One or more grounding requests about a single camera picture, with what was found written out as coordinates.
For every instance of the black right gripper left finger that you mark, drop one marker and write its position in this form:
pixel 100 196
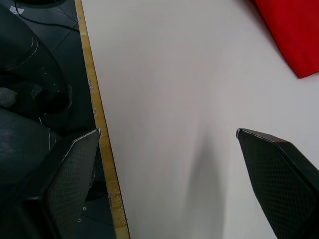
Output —
pixel 67 179

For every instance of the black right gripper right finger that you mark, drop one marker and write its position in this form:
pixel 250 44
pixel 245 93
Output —
pixel 279 184

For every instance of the red t-shirt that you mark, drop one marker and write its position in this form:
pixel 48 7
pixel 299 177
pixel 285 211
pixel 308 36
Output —
pixel 294 30

